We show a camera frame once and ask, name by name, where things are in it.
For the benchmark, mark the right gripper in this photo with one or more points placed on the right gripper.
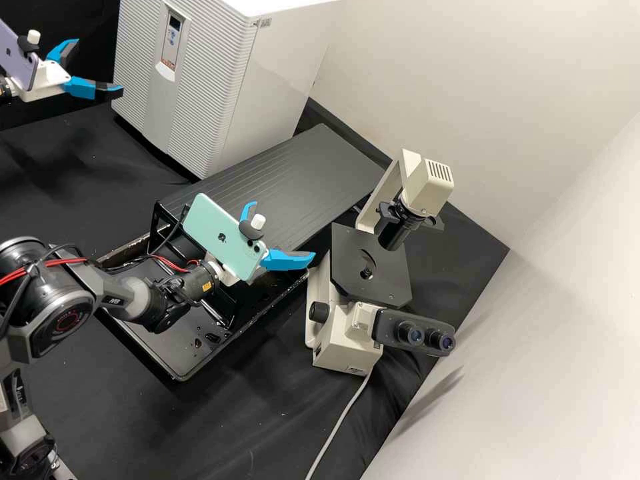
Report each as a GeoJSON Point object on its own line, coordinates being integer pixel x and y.
{"type": "Point", "coordinates": [227, 274]}

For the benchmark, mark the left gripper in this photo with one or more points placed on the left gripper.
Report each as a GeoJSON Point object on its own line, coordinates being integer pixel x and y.
{"type": "Point", "coordinates": [50, 77]}

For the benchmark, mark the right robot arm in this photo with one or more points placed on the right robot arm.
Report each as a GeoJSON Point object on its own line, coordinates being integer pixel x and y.
{"type": "Point", "coordinates": [65, 295]}

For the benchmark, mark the incubator door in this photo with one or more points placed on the incubator door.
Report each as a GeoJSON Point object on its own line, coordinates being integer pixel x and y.
{"type": "Point", "coordinates": [210, 75]}

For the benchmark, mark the white incubator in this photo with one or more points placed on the white incubator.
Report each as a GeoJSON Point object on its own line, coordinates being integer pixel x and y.
{"type": "Point", "coordinates": [285, 60]}

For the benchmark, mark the black platform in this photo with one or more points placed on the black platform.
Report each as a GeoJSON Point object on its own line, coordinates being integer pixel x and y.
{"type": "Point", "coordinates": [290, 180]}

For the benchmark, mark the cream microscope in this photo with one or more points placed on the cream microscope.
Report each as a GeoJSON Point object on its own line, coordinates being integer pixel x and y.
{"type": "Point", "coordinates": [340, 320]}

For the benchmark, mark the black tray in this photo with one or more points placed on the black tray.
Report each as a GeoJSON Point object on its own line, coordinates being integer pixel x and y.
{"type": "Point", "coordinates": [165, 350]}

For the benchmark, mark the right wrist camera phone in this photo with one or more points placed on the right wrist camera phone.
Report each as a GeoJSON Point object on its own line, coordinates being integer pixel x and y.
{"type": "Point", "coordinates": [215, 225]}

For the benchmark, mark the wrist camera phone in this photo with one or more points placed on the wrist camera phone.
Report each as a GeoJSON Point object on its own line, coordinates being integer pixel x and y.
{"type": "Point", "coordinates": [215, 225]}
{"type": "Point", "coordinates": [15, 50]}

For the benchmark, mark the left wrist camera phone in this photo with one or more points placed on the left wrist camera phone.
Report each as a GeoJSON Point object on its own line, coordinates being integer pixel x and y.
{"type": "Point", "coordinates": [15, 50]}

